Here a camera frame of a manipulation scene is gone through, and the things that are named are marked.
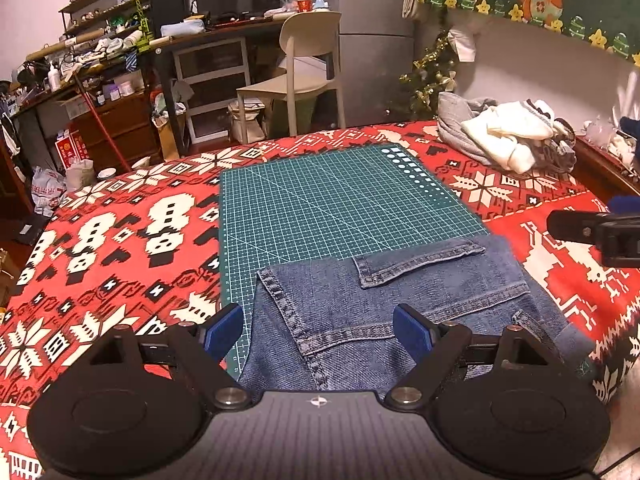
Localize small Christmas tree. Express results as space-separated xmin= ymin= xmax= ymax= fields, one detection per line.
xmin=397 ymin=30 xmax=458 ymax=118

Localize black computer tower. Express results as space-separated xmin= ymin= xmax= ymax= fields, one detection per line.
xmin=146 ymin=0 xmax=192 ymax=38

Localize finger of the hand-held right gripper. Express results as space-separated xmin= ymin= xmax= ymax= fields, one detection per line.
xmin=607 ymin=194 xmax=640 ymax=214
xmin=546 ymin=208 xmax=640 ymax=267

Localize white drawer unit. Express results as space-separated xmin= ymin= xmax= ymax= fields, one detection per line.
xmin=172 ymin=36 xmax=252 ymax=143

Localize beige plastic chair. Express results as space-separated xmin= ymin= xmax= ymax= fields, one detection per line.
xmin=236 ymin=11 xmax=347 ymax=141

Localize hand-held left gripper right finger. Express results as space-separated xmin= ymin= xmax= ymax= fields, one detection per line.
xmin=386 ymin=302 xmax=556 ymax=411

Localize brown paper bag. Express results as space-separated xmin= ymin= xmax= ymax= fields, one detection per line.
xmin=151 ymin=110 xmax=190 ymax=160

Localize red patterned blanket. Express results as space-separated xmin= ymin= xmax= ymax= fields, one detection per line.
xmin=0 ymin=120 xmax=640 ymax=480

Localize blue denim jeans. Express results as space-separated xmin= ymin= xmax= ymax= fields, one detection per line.
xmin=237 ymin=235 xmax=598 ymax=393

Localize grey refrigerator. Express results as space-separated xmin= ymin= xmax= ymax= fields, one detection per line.
xmin=306 ymin=0 xmax=416 ymax=128

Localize red handled broom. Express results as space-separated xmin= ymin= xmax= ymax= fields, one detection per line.
xmin=72 ymin=72 xmax=133 ymax=173

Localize black desk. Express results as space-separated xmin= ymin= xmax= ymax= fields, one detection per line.
xmin=10 ymin=12 xmax=301 ymax=159

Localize plain white plastic bag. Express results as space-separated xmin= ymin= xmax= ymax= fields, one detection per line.
xmin=65 ymin=158 xmax=96 ymax=192

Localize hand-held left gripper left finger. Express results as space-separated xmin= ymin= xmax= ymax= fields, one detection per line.
xmin=87 ymin=302 xmax=251 ymax=411

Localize red cardboard box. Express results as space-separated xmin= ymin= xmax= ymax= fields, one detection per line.
xmin=54 ymin=127 xmax=93 ymax=175

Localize wooden drawer cabinet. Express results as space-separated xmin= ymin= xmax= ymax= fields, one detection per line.
xmin=65 ymin=91 xmax=163 ymax=173

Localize white tote bag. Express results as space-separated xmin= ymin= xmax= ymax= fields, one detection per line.
xmin=227 ymin=99 xmax=267 ymax=144

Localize cream white garment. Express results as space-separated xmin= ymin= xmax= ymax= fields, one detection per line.
xmin=460 ymin=101 xmax=556 ymax=172

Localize white printed plastic bag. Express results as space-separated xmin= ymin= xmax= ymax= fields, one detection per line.
xmin=31 ymin=166 xmax=67 ymax=216

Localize green cutting mat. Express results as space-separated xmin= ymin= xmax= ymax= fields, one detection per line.
xmin=219 ymin=144 xmax=493 ymax=371

